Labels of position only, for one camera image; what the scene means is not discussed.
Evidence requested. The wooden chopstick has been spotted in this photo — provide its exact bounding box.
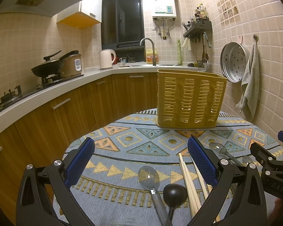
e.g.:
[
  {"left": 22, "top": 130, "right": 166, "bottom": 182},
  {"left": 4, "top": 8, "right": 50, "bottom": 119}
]
[
  {"left": 179, "top": 153, "right": 201, "bottom": 218},
  {"left": 191, "top": 157, "right": 220, "bottom": 222}
]

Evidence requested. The clear plastic spoon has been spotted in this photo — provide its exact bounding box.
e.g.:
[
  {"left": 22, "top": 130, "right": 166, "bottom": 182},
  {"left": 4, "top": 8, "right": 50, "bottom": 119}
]
[{"left": 209, "top": 142, "right": 243, "bottom": 166}]

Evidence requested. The black plastic spoon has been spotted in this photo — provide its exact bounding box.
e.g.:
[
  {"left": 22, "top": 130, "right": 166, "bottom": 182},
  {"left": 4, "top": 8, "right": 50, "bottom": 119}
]
[{"left": 163, "top": 184, "right": 188, "bottom": 221}]

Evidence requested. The clear spoon grey handle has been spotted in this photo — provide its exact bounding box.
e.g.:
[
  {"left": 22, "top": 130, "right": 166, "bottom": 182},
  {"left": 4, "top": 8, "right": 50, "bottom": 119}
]
[{"left": 138, "top": 166, "right": 172, "bottom": 225}]

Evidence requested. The steel kitchen faucet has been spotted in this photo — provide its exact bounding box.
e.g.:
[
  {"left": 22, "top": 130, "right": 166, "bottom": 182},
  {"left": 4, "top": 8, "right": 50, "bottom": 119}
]
[{"left": 139, "top": 37, "right": 158, "bottom": 66}]

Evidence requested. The grey hanging towel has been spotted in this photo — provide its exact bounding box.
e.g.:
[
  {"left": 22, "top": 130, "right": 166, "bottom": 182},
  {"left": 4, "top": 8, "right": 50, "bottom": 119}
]
[{"left": 236, "top": 42, "right": 260, "bottom": 121}]

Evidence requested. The blue patterned table cloth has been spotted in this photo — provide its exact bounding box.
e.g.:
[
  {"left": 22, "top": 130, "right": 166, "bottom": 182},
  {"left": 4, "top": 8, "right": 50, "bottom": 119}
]
[{"left": 70, "top": 109, "right": 283, "bottom": 225}]

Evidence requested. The metal steamer tray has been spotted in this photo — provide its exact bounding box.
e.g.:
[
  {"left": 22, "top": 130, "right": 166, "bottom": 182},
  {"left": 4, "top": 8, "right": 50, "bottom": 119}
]
[{"left": 220, "top": 42, "right": 249, "bottom": 83}]

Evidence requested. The yellow plastic utensil basket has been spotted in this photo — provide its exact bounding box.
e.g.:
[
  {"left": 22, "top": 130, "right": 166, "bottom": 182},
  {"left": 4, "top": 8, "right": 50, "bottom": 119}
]
[{"left": 156, "top": 69, "right": 227, "bottom": 129}]

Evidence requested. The gas stove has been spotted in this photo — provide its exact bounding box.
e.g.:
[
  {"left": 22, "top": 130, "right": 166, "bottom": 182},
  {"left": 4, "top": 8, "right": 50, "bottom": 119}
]
[{"left": 0, "top": 73, "right": 83, "bottom": 112}]

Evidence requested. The black frying pan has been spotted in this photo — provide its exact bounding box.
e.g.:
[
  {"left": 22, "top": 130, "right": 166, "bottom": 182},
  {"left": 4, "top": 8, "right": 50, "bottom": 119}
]
[{"left": 31, "top": 50, "right": 67, "bottom": 79}]

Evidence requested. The brown rice cooker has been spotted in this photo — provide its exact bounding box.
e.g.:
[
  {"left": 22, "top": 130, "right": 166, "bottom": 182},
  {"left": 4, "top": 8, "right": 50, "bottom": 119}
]
[{"left": 60, "top": 50, "right": 82, "bottom": 78}]

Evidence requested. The yellow detergent bottle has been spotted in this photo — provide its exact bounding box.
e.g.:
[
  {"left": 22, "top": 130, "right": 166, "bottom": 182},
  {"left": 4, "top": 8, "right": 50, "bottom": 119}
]
[{"left": 146, "top": 49, "right": 158, "bottom": 64}]

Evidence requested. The white electric kettle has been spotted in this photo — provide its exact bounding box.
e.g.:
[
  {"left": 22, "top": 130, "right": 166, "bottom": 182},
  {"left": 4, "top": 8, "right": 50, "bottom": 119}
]
[{"left": 99, "top": 49, "right": 116, "bottom": 69}]

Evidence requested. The white water heater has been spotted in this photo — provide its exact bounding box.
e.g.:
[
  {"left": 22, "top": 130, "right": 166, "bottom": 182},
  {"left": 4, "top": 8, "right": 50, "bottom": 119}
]
[{"left": 150, "top": 0, "right": 177, "bottom": 19}]

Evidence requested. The dark window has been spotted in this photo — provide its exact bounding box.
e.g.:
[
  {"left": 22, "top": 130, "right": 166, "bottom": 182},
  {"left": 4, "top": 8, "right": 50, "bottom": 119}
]
[{"left": 101, "top": 0, "right": 145, "bottom": 50}]

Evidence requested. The black wall spice rack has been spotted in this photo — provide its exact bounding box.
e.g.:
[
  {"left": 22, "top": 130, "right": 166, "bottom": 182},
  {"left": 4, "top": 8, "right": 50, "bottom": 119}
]
[{"left": 182, "top": 3, "right": 212, "bottom": 42}]

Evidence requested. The white wall cabinet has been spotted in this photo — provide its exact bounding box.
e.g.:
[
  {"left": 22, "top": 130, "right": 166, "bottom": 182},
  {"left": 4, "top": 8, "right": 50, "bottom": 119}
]
[{"left": 57, "top": 0, "right": 102, "bottom": 29}]

